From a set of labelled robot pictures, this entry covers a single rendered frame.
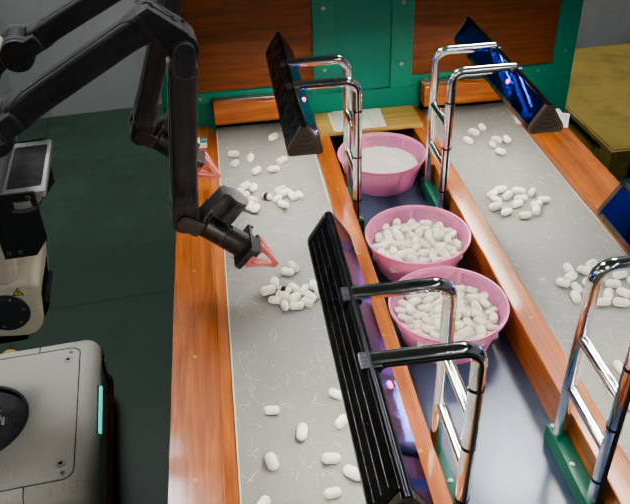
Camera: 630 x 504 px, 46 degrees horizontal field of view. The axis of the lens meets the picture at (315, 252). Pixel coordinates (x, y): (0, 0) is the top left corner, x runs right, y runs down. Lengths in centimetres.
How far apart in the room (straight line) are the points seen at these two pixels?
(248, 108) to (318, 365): 109
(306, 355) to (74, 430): 83
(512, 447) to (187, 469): 62
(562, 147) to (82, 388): 158
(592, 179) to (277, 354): 107
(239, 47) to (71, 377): 112
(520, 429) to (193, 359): 68
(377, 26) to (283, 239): 83
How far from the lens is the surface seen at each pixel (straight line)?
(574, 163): 231
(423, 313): 170
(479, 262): 190
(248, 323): 169
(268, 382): 155
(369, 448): 99
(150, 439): 250
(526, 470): 152
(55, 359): 243
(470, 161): 231
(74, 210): 368
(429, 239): 194
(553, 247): 197
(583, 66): 470
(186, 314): 170
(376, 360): 104
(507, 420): 159
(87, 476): 209
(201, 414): 148
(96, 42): 144
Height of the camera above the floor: 184
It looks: 35 degrees down
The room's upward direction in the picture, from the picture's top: 2 degrees counter-clockwise
